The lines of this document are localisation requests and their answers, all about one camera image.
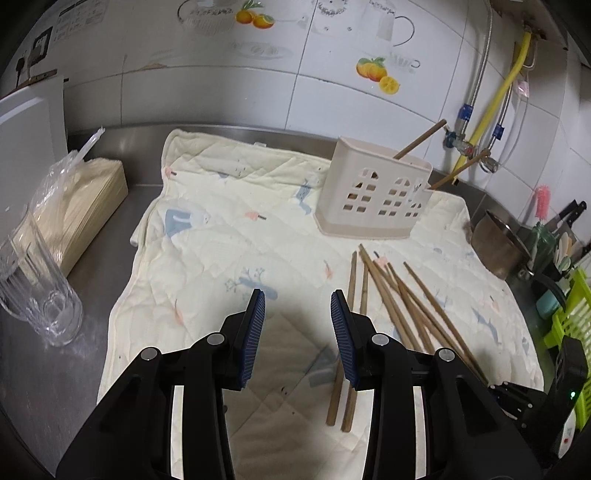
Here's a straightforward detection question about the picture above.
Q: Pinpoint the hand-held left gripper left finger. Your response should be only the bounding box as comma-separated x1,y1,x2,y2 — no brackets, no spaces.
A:
55,288,266,480

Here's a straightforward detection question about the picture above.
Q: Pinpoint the clear plastic bag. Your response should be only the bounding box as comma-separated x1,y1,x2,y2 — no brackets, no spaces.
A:
28,127,108,259

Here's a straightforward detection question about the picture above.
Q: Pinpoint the teal plastic container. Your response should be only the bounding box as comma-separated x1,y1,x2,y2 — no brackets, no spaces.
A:
536,286,562,319

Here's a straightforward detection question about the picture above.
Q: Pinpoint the bunch of wooden chopsticks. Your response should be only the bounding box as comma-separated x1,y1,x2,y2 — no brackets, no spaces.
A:
325,244,490,433

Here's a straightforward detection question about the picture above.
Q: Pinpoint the clear glass pitcher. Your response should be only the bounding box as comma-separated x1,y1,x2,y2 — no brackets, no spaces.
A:
0,203,84,348

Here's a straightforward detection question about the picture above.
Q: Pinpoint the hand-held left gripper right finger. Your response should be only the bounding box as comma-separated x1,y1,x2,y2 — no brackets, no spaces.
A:
330,290,541,480

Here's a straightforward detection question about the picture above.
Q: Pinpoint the green glass bottle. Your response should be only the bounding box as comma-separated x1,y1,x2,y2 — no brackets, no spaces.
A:
526,224,560,274

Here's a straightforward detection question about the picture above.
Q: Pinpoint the orange fruit wall sticker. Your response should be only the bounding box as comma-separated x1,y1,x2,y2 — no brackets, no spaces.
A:
235,0,275,29
355,56,402,96

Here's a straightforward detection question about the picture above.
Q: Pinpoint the beige perforated utensil holder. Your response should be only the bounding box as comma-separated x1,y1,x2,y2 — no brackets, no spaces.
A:
314,136,434,241

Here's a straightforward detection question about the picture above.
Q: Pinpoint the black wall socket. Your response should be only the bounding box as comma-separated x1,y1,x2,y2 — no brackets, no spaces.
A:
28,27,54,65

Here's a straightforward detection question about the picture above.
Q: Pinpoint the green plastic dish rack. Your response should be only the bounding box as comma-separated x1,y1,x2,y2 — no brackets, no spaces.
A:
542,268,591,352

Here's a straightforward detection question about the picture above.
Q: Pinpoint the pink bottle brush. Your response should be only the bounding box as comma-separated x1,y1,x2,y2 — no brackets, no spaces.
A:
534,185,553,223

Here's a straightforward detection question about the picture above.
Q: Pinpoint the white flat board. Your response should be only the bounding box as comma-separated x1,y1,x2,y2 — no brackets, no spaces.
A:
0,74,69,217

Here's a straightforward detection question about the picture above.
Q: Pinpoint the braided metal hose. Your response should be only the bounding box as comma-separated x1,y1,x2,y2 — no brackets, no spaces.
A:
462,0,494,121

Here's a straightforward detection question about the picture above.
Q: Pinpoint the brown wooden chopstick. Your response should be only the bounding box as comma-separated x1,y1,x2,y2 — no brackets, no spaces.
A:
393,119,448,160
429,148,491,191

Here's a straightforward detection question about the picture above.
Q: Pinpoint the stainless steel pot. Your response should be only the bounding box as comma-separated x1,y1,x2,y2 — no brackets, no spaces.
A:
471,210,533,280

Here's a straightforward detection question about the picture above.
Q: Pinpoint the yellow gas hose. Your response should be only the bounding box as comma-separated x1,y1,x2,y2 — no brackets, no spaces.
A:
455,31,533,186

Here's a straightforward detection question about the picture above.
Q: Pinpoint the beige stack of sheets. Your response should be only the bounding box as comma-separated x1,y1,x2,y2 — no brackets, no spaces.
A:
9,157,129,278

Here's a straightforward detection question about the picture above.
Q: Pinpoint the cream printed quilted mat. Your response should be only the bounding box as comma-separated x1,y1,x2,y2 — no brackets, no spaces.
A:
96,128,546,480

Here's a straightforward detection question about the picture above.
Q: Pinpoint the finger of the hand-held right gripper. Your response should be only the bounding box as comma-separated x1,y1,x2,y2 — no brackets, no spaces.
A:
488,381,549,432

